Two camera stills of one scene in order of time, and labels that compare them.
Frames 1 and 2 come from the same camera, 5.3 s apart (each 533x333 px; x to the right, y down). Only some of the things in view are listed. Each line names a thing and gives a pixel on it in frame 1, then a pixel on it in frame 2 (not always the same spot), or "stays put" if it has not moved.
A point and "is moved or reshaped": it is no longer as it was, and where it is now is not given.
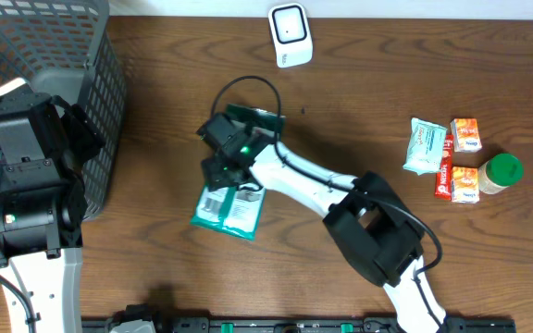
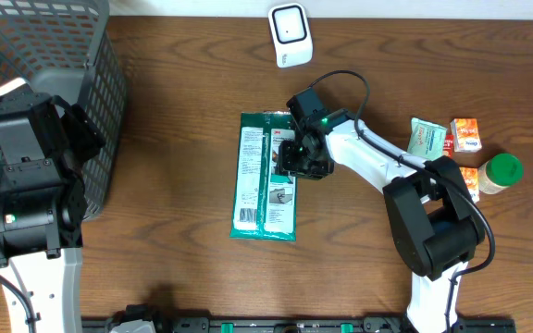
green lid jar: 500,172 stays put
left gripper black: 87,131 stays put
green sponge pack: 237,209 is moved or reshaped
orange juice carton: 464,185 stays put
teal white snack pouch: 425,150 stays put
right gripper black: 211,175 → 287,163
